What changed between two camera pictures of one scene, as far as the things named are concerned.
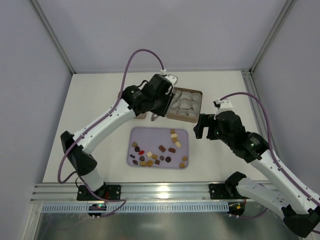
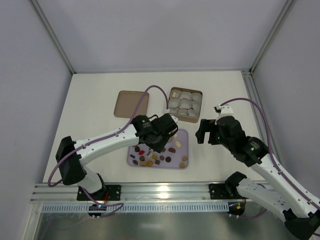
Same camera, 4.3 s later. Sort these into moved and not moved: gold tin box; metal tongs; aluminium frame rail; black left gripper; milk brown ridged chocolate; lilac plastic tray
Moved: metal tongs; black left gripper
Not moved: milk brown ridged chocolate; lilac plastic tray; aluminium frame rail; gold tin box
